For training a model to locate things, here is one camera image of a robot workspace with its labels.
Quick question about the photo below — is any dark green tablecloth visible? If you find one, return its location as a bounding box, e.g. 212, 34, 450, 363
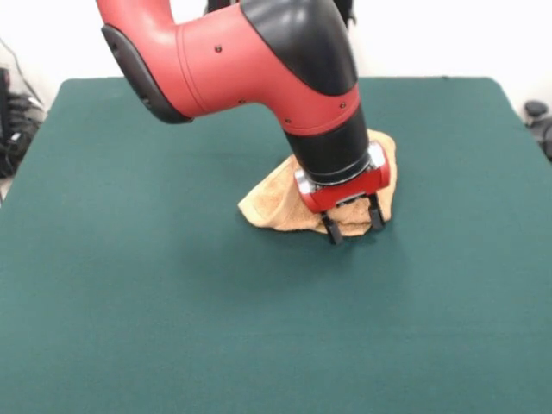
0, 76, 552, 414

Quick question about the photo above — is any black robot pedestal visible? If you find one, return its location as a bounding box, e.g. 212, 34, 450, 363
204, 0, 359, 27

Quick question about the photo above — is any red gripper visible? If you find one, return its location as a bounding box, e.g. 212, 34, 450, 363
300, 147, 393, 246

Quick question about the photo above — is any tan terry towel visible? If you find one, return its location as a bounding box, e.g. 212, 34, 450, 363
236, 129, 400, 237

